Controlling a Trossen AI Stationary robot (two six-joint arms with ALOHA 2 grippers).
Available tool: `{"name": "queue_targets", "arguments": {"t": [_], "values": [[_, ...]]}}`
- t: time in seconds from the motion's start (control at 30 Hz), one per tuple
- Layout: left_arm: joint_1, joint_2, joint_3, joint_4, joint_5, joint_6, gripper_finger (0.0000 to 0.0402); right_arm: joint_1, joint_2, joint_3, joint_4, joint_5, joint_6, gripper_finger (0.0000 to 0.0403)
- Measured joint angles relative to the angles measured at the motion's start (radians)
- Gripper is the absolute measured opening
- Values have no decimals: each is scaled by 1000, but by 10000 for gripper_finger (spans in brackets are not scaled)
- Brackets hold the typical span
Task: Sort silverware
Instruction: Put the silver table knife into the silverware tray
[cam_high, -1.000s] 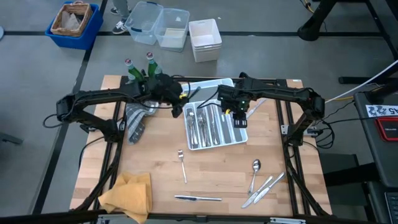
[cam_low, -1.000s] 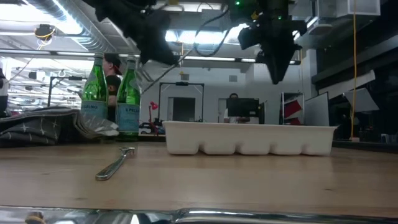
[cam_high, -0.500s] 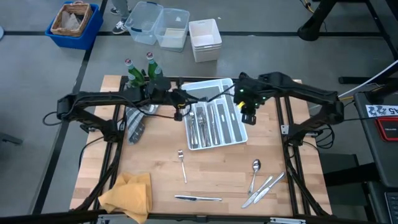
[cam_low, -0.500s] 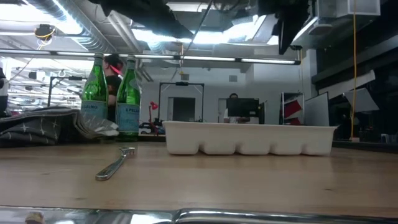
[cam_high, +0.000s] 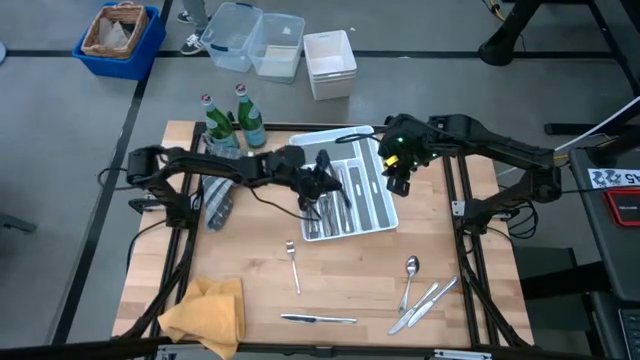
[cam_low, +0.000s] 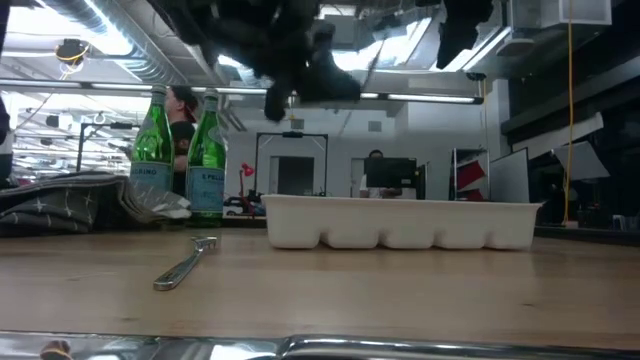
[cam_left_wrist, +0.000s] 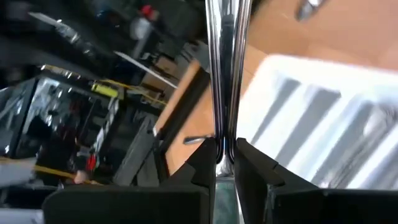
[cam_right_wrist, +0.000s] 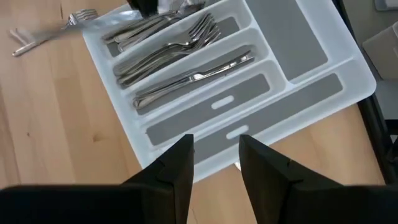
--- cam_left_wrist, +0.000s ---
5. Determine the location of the silver table knife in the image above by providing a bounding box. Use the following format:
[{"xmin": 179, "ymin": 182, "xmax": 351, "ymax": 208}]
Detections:
[
  {"xmin": 204, "ymin": 0, "xmax": 253, "ymax": 224},
  {"xmin": 182, "ymin": 134, "xmax": 216, "ymax": 146}
]

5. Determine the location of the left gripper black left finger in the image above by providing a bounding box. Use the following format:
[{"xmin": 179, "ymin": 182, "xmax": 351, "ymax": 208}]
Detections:
[{"xmin": 42, "ymin": 137, "xmax": 218, "ymax": 224}]

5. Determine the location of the white plastic cutlery organizer tray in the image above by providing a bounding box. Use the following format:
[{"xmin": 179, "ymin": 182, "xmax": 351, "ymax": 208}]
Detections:
[{"xmin": 236, "ymin": 54, "xmax": 398, "ymax": 191}]

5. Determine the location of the black table edge rail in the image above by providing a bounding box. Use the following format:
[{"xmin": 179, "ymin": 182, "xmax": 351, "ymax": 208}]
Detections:
[{"xmin": 152, "ymin": 67, "xmax": 213, "ymax": 184}]

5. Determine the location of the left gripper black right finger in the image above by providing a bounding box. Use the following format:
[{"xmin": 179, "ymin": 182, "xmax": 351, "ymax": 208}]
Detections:
[{"xmin": 234, "ymin": 137, "xmax": 398, "ymax": 224}]

